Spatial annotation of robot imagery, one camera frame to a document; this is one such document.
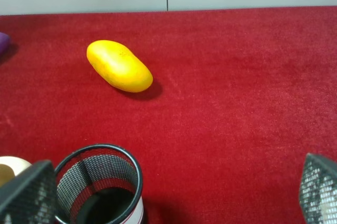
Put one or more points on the yellow toy mango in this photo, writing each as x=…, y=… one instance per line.
x=118, y=66

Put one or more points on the red velvet table cloth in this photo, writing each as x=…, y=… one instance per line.
x=238, y=98

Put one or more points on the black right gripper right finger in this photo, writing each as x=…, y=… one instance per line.
x=317, y=192

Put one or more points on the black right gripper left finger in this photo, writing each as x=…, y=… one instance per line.
x=31, y=196

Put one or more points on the black mesh pen holder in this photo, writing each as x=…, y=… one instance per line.
x=100, y=183

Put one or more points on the cream ceramic teapot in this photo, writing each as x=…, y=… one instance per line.
x=12, y=166

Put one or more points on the purple toy eggplant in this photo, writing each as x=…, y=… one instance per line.
x=4, y=42

